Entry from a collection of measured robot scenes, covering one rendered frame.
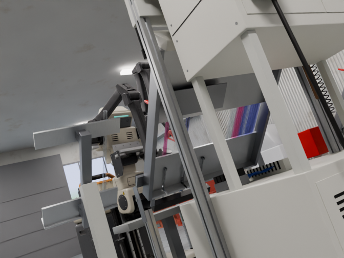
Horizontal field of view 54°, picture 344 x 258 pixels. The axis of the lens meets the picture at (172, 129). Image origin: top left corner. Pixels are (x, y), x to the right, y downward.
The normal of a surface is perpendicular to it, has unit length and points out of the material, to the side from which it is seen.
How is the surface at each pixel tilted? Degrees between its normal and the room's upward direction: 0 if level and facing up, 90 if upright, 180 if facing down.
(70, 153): 90
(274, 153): 90
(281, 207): 90
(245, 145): 136
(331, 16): 90
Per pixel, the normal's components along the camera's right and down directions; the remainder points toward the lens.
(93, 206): 0.43, -0.31
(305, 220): -0.85, 0.18
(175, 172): 0.52, 0.45
